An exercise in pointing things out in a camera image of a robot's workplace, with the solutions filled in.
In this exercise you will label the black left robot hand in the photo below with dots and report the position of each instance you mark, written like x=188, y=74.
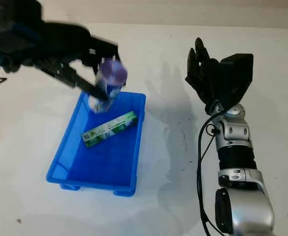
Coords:
x=65, y=44

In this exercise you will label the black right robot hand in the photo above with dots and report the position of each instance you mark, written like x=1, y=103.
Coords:
x=210, y=78

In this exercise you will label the silver bottle with purple cap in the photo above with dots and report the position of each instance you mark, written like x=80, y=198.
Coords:
x=114, y=71

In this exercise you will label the green toothpaste box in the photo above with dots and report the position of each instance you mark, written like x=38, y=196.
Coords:
x=109, y=129

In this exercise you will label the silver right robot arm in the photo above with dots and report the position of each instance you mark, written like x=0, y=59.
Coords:
x=234, y=127

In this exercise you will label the blue plastic tray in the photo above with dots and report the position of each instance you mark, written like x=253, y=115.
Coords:
x=104, y=167

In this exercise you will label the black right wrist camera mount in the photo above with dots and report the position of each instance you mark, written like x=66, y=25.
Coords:
x=237, y=73

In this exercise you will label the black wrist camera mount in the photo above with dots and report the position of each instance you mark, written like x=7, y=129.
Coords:
x=10, y=37
x=237, y=73

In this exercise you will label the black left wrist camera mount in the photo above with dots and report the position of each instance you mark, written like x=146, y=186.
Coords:
x=10, y=37

